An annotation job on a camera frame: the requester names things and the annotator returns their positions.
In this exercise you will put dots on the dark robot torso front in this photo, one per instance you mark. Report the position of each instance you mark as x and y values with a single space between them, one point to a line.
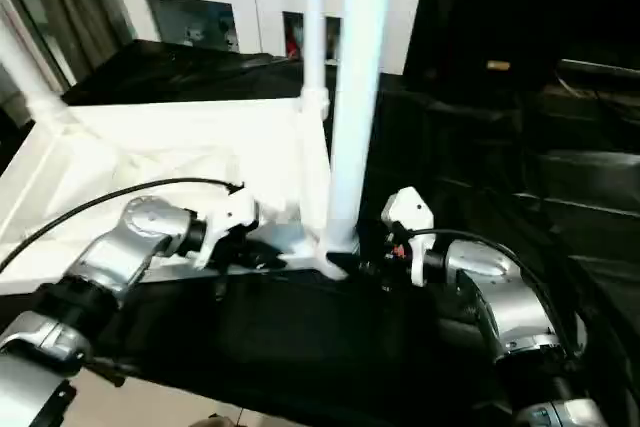
215 421

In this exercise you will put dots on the black work mat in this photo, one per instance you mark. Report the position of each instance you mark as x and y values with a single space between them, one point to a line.
500 197

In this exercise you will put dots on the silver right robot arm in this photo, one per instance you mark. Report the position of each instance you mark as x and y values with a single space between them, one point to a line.
510 287

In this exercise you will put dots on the black cabinet with gold label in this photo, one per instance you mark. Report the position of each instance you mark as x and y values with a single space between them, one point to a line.
525 7

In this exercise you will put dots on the white plastic table leg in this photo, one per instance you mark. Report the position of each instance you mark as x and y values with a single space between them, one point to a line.
315 22
360 72
30 77

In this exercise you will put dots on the grey curtain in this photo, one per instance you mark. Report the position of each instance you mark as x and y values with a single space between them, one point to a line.
80 7

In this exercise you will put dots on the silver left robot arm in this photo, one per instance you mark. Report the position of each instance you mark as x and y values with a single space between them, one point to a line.
120 247

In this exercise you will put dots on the white plastic table top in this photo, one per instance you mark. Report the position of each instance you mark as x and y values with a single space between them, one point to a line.
150 137

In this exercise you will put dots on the black stand leg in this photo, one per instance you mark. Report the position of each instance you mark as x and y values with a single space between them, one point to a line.
105 372

